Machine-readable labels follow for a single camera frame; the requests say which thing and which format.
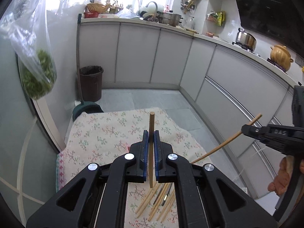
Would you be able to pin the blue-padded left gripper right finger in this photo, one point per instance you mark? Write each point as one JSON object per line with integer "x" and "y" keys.
{"x": 205, "y": 197}

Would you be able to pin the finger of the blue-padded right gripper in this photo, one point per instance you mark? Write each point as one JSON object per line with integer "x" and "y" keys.
{"x": 255, "y": 131}

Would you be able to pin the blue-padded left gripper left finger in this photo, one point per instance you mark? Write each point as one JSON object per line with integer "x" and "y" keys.
{"x": 96, "y": 197}

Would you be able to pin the bamboo chopstick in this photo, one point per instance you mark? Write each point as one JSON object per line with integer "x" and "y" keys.
{"x": 159, "y": 201}
{"x": 146, "y": 200}
{"x": 147, "y": 204}
{"x": 226, "y": 142}
{"x": 167, "y": 207}
{"x": 151, "y": 148}

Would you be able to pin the curved kitchen faucet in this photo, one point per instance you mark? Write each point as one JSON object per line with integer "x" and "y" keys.
{"x": 151, "y": 11}

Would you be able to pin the person's right hand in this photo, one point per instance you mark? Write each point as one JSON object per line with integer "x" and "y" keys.
{"x": 283, "y": 178}

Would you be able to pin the black chopstick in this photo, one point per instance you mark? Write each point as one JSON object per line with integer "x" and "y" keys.
{"x": 160, "y": 193}
{"x": 166, "y": 194}

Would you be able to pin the floral tablecloth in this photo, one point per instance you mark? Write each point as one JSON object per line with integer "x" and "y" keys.
{"x": 102, "y": 137}

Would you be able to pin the yellow clay pot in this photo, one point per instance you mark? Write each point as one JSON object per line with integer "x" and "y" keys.
{"x": 281, "y": 56}

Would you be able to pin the steel stockpot on stove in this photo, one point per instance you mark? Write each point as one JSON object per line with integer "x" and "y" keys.
{"x": 245, "y": 40}

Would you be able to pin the dark brown trash bin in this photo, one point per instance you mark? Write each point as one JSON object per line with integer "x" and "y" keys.
{"x": 91, "y": 79}

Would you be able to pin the black range hood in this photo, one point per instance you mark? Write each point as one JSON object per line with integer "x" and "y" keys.
{"x": 276, "y": 19}

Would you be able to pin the yellow green hanging packets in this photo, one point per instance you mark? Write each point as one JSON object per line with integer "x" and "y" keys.
{"x": 220, "y": 18}

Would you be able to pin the steel steamer pot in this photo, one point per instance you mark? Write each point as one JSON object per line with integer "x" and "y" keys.
{"x": 170, "y": 19}

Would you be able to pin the white kettle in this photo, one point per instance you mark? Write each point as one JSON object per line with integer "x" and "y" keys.
{"x": 142, "y": 11}

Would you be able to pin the plastic bag of greens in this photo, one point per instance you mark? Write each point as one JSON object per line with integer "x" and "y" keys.
{"x": 24, "y": 24}

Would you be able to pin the wicker basket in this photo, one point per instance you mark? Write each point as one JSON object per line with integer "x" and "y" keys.
{"x": 97, "y": 7}

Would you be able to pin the mop with grey handle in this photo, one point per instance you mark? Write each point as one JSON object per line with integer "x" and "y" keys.
{"x": 88, "y": 107}

